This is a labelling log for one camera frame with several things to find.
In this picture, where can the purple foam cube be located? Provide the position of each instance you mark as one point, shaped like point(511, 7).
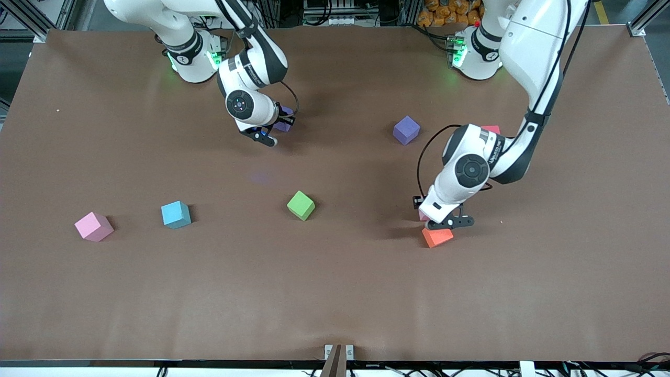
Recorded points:
point(287, 111)
point(406, 130)

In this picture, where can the pink foam cube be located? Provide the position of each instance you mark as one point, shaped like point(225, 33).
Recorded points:
point(423, 215)
point(94, 226)

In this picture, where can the orange foam cube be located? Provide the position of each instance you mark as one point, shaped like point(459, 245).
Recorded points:
point(437, 238)

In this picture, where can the green foam cube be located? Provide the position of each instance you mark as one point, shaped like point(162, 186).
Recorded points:
point(301, 205)

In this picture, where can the blue foam cube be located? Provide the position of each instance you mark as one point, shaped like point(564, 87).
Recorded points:
point(175, 214)

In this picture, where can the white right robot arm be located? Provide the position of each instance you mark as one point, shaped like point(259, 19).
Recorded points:
point(196, 70)

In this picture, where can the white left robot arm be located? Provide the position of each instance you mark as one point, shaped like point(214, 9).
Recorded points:
point(534, 52)

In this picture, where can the red foam cube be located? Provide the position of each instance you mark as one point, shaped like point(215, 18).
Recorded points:
point(492, 129)

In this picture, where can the brown table cover sheet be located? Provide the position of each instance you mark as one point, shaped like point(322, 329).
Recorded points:
point(335, 293)

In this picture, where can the dark background equipment rack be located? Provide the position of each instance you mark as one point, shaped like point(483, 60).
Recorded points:
point(366, 10)

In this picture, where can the pile of orange objects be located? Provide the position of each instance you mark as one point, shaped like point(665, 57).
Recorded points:
point(439, 13)

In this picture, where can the silver clamp bracket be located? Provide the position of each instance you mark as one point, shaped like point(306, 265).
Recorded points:
point(328, 352)

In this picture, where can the brown upright post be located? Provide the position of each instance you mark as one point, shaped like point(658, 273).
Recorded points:
point(335, 364)

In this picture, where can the aluminium frame profile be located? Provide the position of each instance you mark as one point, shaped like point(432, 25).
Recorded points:
point(26, 13)
point(649, 13)

